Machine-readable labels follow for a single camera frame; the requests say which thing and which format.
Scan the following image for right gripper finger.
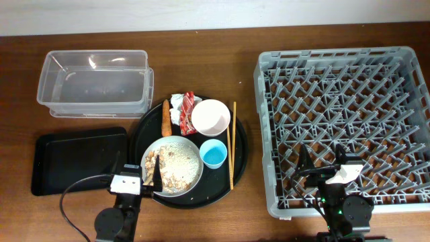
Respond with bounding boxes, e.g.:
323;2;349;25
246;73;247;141
297;144;315;170
335;144;362;165

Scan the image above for grey dishwasher rack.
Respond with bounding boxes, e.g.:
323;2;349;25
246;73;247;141
254;46;429;219

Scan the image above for black rectangular tray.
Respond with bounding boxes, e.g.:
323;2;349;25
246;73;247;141
31;127;128;196

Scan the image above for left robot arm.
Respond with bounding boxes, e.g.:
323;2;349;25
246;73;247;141
94;156;163;242

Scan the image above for white tissue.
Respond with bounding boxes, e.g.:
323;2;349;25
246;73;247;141
169;93;185;126

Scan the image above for blue cup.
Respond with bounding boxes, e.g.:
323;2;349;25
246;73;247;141
200;139;228;169

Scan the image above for grey plate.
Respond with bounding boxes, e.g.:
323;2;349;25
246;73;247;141
140;136;204;198

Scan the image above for orange carrot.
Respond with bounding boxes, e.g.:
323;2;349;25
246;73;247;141
161;99;172;137

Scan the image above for red snack wrapper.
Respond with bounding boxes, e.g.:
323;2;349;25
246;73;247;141
179;91;197;136

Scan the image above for clear plastic bin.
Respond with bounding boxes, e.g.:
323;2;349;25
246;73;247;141
36;50;155;118

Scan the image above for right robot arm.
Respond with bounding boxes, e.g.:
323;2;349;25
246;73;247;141
290;144;374;242

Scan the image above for rice and food scraps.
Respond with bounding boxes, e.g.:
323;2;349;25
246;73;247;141
144;143;201;195

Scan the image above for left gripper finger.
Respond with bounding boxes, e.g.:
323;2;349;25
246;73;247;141
153;155;163;192
110;151;120;174

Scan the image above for black round tray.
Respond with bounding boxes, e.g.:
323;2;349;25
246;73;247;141
128;103;249;209

